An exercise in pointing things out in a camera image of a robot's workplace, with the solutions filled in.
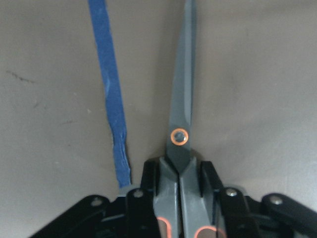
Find orange grey scissors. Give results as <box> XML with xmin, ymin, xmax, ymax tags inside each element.
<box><xmin>153</xmin><ymin>0</ymin><xmax>226</xmax><ymax>238</ymax></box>

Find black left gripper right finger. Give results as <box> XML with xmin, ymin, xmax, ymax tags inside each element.
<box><xmin>200</xmin><ymin>161</ymin><xmax>260</xmax><ymax>238</ymax></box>

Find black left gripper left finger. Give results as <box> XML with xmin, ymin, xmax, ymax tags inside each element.
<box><xmin>126</xmin><ymin>160</ymin><xmax>160</xmax><ymax>238</ymax></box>

